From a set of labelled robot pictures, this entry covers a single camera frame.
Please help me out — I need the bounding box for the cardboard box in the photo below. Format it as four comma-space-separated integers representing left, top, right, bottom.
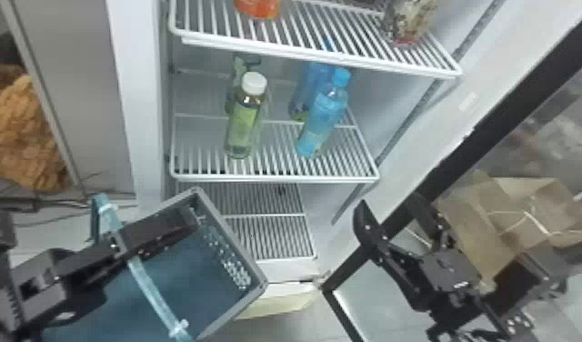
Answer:
434, 169, 582, 287

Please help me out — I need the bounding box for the green bottle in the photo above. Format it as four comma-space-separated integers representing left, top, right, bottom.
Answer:
225, 54, 264, 116
223, 71, 269, 160

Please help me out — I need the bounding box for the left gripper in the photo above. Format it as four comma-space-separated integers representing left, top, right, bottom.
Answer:
10, 206, 200, 332

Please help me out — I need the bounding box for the white fridge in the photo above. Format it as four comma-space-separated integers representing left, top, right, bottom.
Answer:
0, 0, 517, 320

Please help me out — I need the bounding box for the brown can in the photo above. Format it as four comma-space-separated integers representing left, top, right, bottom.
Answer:
381, 0, 438, 48

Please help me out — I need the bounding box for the fridge door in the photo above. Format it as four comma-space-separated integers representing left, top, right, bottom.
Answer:
319, 0, 582, 342

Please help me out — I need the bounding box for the orange bottle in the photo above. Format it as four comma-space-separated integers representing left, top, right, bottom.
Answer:
233, 0, 283, 21

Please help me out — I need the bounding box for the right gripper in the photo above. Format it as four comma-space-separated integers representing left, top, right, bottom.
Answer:
352, 190, 486, 314

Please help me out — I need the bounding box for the blue bottle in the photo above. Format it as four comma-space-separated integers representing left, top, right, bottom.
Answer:
296, 66, 353, 159
287, 62, 338, 122

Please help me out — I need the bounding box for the blue basket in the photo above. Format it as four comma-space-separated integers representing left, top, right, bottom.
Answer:
41, 186, 270, 342

